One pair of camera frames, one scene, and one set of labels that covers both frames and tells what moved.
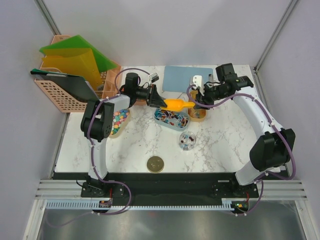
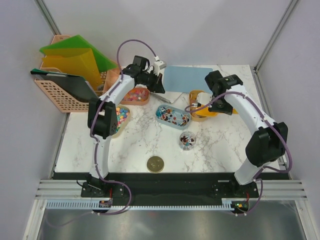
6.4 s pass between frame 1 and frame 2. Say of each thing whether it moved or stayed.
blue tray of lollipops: stayed
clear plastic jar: stayed
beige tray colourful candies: stayed
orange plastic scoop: moved
